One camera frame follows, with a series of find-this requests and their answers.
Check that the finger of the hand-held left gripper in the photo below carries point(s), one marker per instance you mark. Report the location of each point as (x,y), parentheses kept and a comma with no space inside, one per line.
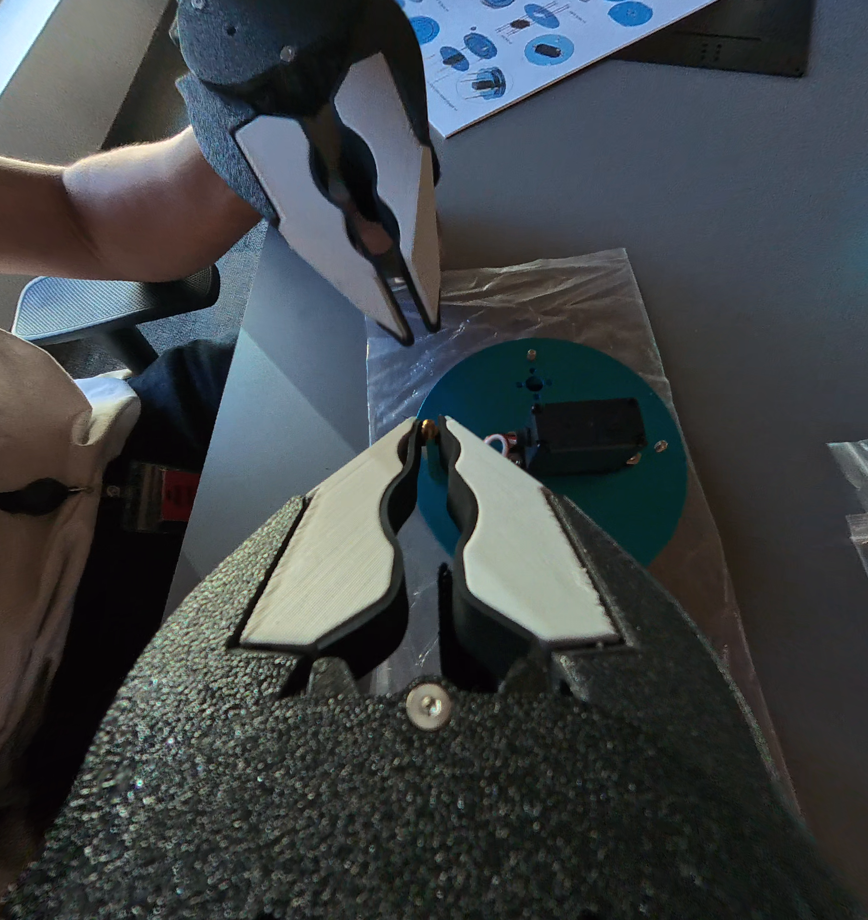
(398,129)
(312,215)

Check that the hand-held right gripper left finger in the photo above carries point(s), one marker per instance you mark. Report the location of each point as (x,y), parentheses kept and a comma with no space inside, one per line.
(326,568)

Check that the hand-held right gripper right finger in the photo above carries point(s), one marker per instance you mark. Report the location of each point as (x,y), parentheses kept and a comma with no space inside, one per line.
(534,568)

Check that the blue round turntable base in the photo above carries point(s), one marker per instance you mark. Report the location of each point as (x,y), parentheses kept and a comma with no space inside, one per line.
(621,517)

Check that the brass standoff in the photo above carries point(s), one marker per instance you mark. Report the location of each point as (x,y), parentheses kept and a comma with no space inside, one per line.
(427,429)

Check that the grey desk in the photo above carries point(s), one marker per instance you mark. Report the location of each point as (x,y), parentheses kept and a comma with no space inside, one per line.
(764,251)

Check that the person's left hand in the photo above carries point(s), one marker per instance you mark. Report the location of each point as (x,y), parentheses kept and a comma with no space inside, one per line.
(161,208)

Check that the red badge card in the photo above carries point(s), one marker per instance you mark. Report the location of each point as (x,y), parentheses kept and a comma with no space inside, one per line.
(168,496)

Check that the instruction booklet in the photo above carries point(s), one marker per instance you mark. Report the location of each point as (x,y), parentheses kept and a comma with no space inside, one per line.
(585,65)

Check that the grey chair armrest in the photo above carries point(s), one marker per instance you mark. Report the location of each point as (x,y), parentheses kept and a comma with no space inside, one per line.
(103,302)

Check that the person's dark trousers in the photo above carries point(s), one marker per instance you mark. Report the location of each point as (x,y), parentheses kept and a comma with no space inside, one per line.
(168,402)

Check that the clear plastic bag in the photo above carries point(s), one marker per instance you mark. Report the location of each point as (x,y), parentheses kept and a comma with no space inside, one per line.
(585,302)

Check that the person's white shirt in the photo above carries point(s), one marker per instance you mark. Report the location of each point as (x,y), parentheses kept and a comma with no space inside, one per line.
(31,611)

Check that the black flat plate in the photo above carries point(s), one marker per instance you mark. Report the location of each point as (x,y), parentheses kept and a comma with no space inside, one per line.
(750,36)

